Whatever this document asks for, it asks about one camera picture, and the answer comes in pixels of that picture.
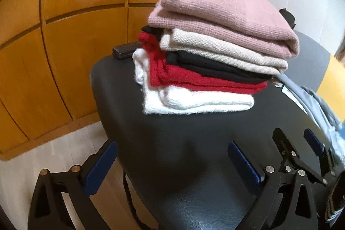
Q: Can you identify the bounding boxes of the pink knit sweater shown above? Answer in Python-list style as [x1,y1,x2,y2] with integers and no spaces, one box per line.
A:
[148,0,299,59]

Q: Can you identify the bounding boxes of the light blue grey garment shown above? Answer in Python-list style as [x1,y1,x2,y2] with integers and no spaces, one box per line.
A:
[275,74,344,165]

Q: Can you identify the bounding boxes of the white printed garment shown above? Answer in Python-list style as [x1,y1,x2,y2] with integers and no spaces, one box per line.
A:
[271,79,307,115]

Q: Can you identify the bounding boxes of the grey yellow blue chair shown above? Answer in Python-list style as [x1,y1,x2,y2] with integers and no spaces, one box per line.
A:
[285,31,344,121]

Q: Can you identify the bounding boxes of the black folded sweater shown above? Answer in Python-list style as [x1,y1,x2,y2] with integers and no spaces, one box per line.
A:
[141,24,273,84]

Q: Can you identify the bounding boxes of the white folded sweater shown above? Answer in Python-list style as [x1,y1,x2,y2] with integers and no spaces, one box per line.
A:
[132,48,254,115]

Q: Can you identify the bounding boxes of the red folded sweater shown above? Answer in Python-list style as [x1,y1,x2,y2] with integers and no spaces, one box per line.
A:
[138,32,268,95]

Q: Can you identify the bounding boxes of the beige folded sweater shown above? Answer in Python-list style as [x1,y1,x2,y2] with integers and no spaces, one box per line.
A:
[159,29,288,75]

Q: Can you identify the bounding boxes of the small black rectangular device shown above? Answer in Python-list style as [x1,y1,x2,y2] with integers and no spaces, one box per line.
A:
[112,41,141,60]

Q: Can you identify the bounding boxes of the black strap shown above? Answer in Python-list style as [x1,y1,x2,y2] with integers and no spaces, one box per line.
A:
[122,170,152,230]

